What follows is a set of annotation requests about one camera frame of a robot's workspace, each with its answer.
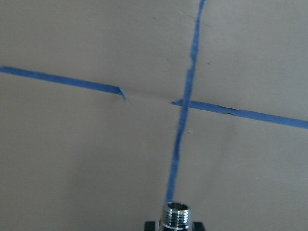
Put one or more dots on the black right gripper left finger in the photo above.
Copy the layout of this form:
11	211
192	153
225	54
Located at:
151	226

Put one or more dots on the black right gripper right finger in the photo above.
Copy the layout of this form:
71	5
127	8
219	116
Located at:
198	226

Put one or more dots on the small metal valve handle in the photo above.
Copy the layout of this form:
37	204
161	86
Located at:
175	216

